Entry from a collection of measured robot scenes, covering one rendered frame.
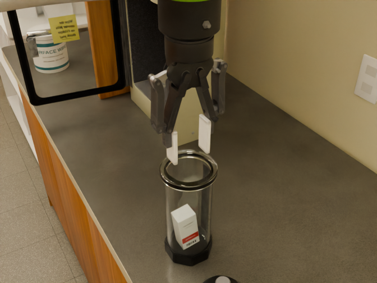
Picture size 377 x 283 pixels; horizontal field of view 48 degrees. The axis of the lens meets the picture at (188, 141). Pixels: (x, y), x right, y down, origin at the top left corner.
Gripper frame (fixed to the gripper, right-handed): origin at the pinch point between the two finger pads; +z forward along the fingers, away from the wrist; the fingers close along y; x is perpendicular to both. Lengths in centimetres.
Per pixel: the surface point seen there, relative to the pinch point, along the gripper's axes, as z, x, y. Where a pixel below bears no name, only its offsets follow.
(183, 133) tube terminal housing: 24.5, -33.5, -17.7
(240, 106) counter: 28, -42, -45
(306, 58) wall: 9, -31, -58
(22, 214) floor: 123, -133, 27
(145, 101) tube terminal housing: 24, -54, -15
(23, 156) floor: 123, -186, 15
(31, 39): 2, -66, 13
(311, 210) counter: 28.1, 5.1, -31.0
